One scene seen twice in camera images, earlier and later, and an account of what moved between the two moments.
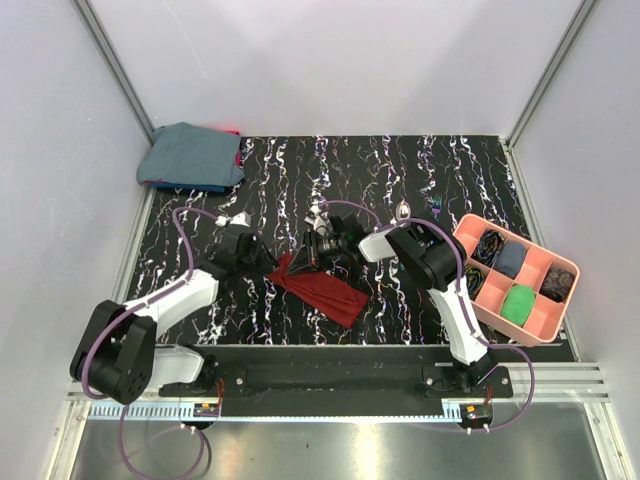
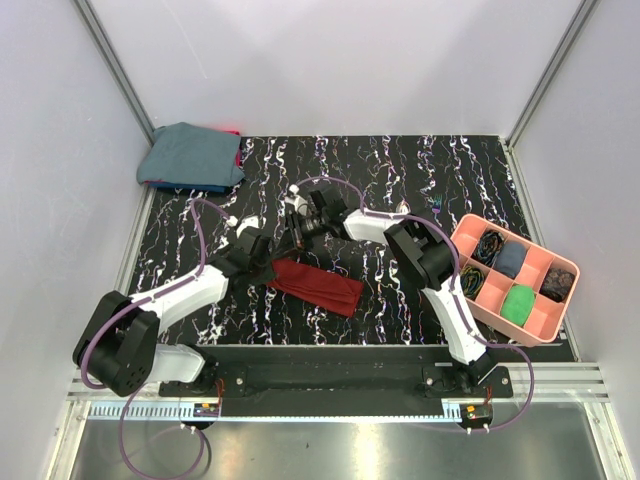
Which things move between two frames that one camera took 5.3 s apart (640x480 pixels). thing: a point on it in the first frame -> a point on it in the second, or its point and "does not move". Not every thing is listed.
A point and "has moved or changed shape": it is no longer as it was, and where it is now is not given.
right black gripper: [307, 256] -> [295, 238]
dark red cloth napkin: [321, 292] has moved or changed shape
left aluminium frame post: [111, 67] does not move
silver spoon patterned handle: [403, 210] does not move
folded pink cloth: [238, 153] does not move
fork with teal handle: [436, 204] does not move
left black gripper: [268, 262] -> [267, 276]
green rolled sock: [517, 304] does not move
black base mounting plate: [343, 381] does not move
